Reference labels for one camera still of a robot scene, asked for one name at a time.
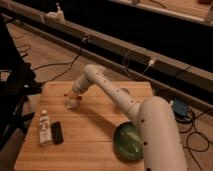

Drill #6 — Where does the blue power box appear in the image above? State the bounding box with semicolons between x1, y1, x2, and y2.
170;99;188;118

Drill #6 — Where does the white sponge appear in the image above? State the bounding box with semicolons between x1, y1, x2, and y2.
66;99;78;110

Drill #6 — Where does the white looped cable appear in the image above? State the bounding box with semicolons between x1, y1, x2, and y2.
121;46;156;81

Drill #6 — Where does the black tripod stand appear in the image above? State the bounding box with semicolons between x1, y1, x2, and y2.
0;14;42;151

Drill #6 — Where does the pale translucent gripper finger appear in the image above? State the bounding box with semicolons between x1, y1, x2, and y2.
65;92;80;102

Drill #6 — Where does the white squeeze bottle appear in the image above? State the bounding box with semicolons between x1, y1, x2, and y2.
39;110;52;146

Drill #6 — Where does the grey metal rail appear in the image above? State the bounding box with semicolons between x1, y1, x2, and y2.
0;0;213;114

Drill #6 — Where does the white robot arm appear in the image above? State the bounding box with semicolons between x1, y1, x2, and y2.
65;64;188;171

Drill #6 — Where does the black floor cable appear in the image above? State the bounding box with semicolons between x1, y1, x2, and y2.
32;35;89;85

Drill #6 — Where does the black rectangular block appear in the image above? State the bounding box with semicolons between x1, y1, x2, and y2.
51;122;64;145

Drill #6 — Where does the white paper cup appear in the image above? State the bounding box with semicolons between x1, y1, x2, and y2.
121;88;130;95

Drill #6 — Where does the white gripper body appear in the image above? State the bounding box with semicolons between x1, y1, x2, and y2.
72;75;91;94

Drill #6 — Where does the green glass bowl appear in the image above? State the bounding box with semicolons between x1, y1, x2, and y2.
113;122;144;162

